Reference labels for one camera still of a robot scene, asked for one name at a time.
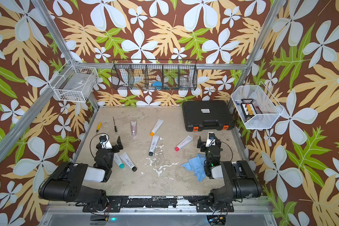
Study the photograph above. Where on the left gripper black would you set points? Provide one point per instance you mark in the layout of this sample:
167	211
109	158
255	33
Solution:
111	145

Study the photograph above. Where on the pink cap toothpaste tube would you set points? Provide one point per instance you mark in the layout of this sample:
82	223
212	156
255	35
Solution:
183	143

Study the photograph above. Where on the blue microfiber cloth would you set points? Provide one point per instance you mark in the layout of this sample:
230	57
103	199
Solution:
196	165

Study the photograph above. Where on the dark cap toothpaste tube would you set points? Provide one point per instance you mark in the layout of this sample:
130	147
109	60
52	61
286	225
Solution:
153	145

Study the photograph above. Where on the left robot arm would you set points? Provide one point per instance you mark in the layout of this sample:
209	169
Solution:
66	182

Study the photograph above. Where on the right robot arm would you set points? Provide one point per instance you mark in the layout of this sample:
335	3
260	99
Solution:
239	180

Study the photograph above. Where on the black cap toothpaste tube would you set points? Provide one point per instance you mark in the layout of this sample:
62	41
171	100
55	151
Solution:
128	161

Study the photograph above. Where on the green cap toothpaste tube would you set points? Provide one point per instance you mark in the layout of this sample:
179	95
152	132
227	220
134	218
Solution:
118	161

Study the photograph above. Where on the clear pink tube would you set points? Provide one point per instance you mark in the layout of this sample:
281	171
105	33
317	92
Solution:
133	128

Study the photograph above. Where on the orange cap toothpaste tube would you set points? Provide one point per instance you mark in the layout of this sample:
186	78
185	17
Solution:
156	127

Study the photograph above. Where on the black plastic tool case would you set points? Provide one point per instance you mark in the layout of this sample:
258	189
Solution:
207	115

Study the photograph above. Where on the black box in basket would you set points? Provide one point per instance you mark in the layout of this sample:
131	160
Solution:
248	108

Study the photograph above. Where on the blue item in basket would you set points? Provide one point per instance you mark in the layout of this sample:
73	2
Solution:
157	84

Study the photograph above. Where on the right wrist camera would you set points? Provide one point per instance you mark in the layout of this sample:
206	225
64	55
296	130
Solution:
211	140

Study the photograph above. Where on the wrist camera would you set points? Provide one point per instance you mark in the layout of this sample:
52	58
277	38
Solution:
211	140
104	142

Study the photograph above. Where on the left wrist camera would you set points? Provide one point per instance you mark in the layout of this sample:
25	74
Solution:
104	142

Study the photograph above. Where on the yellow handle screwdriver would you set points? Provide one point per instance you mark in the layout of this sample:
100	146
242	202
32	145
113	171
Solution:
98	127

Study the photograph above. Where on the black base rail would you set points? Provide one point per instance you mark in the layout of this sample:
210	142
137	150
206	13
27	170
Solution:
158	203

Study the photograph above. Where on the white wire basket right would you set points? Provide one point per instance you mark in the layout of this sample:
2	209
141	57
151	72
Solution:
267	106

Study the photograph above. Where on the white wire basket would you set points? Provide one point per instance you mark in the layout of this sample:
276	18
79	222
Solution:
74	82
267	106

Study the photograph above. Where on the black wire basket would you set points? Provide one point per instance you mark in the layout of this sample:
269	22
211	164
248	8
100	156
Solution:
173	74

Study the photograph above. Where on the white wire basket left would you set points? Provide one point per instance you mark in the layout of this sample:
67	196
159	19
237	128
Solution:
74	82

